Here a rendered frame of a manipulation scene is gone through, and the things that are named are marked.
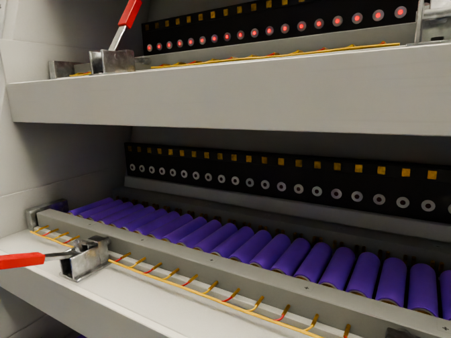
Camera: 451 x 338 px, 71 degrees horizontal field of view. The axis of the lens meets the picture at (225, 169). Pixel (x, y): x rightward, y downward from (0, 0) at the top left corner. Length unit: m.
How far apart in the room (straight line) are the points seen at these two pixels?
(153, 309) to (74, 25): 0.40
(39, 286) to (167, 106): 0.22
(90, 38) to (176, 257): 0.36
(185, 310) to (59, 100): 0.24
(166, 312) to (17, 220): 0.27
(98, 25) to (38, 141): 0.20
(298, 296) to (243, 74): 0.16
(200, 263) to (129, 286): 0.07
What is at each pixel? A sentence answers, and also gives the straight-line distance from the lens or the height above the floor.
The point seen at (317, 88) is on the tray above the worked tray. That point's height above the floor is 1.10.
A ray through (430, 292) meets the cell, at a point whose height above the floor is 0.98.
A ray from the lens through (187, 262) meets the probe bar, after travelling 0.28.
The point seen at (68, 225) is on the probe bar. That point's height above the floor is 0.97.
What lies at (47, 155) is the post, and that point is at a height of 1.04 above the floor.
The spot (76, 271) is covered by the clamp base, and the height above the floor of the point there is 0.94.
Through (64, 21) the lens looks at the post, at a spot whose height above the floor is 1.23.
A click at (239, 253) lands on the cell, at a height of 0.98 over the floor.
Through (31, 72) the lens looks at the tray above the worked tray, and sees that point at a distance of 0.48.
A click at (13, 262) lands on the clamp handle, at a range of 0.30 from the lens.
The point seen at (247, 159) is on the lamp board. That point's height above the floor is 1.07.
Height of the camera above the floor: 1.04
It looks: 2 degrees up
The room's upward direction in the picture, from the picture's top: 8 degrees clockwise
